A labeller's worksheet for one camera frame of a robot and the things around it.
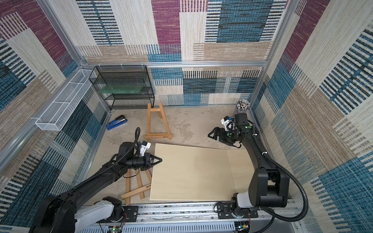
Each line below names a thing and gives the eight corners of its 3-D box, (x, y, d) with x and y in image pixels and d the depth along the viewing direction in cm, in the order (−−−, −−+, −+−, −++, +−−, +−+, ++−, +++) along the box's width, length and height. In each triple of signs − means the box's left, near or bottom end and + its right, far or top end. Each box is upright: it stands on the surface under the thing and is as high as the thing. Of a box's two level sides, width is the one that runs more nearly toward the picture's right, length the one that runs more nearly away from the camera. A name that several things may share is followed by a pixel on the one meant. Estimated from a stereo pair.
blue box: (108, 130, 109) (105, 126, 105) (106, 126, 111) (103, 122, 108) (127, 121, 115) (125, 117, 111) (125, 117, 117) (123, 113, 113)
